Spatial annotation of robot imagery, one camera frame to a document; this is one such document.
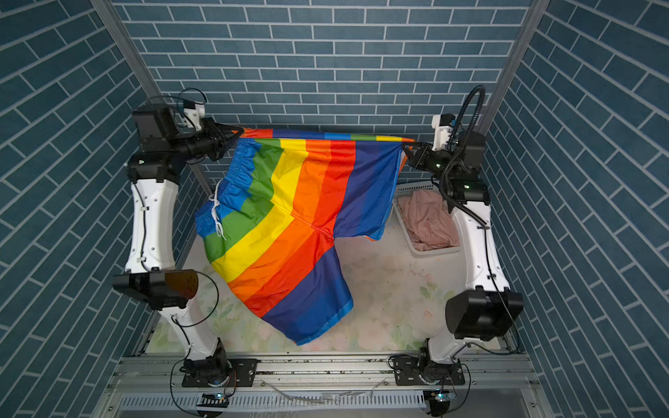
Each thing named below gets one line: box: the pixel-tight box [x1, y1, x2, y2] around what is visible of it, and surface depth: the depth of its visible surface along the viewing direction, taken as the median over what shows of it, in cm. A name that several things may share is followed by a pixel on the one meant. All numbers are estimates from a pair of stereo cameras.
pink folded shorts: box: [397, 189, 460, 251], surface depth 101 cm
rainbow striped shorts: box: [195, 128, 413, 344], surface depth 70 cm
